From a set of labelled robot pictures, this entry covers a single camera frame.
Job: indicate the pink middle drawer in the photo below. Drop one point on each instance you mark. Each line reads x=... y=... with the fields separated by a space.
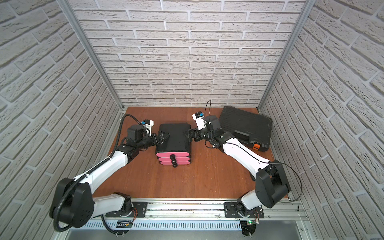
x=173 y=160

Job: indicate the pink bottom drawer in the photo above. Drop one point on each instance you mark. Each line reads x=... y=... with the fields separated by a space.
x=169 y=163

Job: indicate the pink top drawer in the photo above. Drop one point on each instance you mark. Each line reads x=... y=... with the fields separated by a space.
x=169 y=154

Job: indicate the right aluminium corner post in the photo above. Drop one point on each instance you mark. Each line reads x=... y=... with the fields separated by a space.
x=307 y=8

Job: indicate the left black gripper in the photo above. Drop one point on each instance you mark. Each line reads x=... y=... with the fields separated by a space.
x=156 y=139

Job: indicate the left aluminium corner post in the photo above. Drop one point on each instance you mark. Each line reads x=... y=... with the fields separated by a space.
x=85 y=41

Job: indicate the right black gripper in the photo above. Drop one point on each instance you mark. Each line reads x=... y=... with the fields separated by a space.
x=191 y=133

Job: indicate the black plastic tool case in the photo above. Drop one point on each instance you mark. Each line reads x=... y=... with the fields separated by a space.
x=253 y=130

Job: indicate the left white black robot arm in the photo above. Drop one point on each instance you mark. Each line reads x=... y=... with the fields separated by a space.
x=73 y=204

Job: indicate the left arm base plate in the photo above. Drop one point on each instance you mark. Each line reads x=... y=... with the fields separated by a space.
x=136 y=209

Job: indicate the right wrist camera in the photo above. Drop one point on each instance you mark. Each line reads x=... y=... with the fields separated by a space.
x=198 y=117

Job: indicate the aluminium corner post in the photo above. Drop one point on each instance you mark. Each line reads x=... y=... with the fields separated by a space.
x=85 y=41
x=307 y=8

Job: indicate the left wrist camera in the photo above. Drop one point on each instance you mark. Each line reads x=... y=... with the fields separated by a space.
x=148 y=124

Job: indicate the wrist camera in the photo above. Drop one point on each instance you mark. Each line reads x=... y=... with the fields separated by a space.
x=198 y=117
x=148 y=124

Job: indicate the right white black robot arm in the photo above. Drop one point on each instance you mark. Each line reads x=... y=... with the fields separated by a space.
x=271 y=182

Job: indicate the pink drawer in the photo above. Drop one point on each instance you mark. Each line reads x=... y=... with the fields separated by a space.
x=173 y=160
x=169 y=154
x=169 y=163

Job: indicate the black drawer cabinet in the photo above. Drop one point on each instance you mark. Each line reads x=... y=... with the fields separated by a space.
x=177 y=144

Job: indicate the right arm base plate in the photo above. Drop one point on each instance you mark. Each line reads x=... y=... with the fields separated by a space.
x=232 y=209

